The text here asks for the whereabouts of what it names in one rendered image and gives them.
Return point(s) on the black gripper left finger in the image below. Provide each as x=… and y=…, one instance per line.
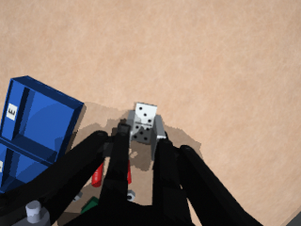
x=46, y=197

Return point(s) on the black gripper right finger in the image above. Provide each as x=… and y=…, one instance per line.
x=211, y=201

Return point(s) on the grey hex nut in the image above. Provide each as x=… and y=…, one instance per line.
x=131, y=195

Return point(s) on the red battery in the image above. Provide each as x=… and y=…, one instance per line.
x=97, y=177
x=129, y=174

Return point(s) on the blue rack of bins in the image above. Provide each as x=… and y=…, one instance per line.
x=39, y=129

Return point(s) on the white domino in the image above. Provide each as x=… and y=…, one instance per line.
x=144, y=117

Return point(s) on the green square block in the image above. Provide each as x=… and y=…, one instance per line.
x=94, y=201

